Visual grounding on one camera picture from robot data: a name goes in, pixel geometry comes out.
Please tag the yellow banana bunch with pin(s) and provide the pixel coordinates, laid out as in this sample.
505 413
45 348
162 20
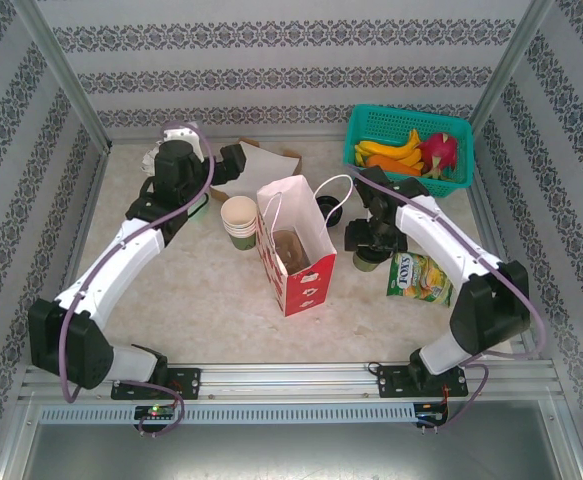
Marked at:
391 150

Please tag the brown pulp cup carrier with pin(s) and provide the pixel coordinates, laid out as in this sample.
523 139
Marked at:
288 250

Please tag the orange carrot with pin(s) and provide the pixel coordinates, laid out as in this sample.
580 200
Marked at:
391 164

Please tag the aluminium frame post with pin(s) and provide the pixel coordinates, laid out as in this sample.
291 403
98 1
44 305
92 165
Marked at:
510 65
66 75

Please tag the mint green straw holder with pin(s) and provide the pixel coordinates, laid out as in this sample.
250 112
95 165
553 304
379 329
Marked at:
201 210

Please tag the teal plastic basket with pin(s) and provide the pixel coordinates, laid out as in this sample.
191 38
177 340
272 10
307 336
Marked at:
381 122

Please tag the stack of black lids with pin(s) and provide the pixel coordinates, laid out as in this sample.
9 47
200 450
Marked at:
323 202

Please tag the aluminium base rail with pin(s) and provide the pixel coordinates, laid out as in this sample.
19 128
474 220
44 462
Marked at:
281 380

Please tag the green white paper cup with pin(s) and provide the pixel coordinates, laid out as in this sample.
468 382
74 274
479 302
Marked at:
243 244
238 210
366 264
240 232
240 228

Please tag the aluminium table edge rail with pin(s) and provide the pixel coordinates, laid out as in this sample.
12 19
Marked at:
490 240
78 240

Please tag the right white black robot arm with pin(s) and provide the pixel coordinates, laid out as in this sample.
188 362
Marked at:
436 235

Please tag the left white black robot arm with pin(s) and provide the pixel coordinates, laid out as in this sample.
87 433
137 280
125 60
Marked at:
101 280

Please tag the white red paper bag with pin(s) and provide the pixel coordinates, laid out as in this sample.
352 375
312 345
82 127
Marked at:
301 295

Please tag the green yellow candy bag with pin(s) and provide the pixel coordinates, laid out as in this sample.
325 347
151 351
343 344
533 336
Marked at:
418 282

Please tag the pink dragon fruit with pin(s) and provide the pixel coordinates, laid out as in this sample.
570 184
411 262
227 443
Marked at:
438 149

